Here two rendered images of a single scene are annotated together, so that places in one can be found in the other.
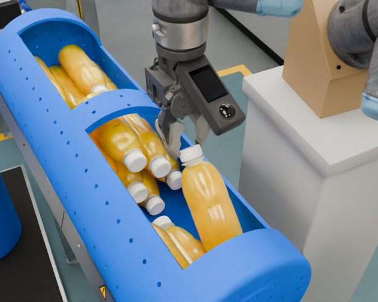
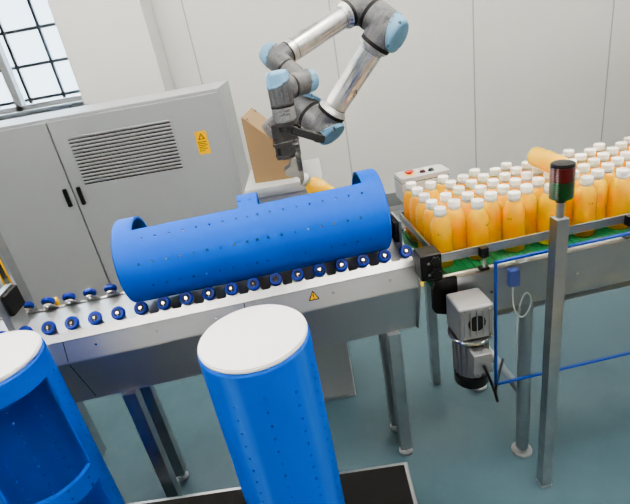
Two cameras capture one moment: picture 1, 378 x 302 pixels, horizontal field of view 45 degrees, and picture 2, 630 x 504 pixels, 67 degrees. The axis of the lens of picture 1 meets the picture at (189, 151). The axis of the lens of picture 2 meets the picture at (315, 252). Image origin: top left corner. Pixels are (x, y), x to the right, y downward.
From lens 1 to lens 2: 1.42 m
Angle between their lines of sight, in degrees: 53
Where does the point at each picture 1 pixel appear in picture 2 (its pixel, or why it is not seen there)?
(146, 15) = not seen: outside the picture
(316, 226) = not seen: hidden behind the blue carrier
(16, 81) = (173, 240)
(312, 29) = (265, 141)
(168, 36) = (290, 113)
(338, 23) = not seen: hidden behind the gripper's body
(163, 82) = (289, 141)
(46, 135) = (237, 229)
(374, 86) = (321, 126)
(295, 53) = (259, 162)
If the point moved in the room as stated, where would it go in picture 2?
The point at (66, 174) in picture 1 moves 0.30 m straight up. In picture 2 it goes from (273, 223) to (252, 127)
